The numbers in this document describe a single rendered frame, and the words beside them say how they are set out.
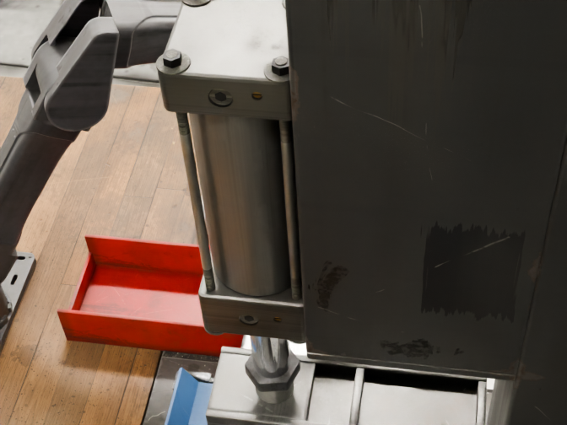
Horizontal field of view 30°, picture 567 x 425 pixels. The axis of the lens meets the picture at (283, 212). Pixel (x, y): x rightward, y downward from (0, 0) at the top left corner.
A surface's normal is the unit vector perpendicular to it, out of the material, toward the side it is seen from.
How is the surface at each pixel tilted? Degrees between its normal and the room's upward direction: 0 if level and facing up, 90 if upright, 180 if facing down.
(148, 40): 90
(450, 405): 0
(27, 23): 0
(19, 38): 0
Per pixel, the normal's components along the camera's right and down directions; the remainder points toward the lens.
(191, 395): 0.83, -0.26
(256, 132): 0.23, 0.72
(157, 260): -0.16, 0.75
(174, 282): -0.05, -0.66
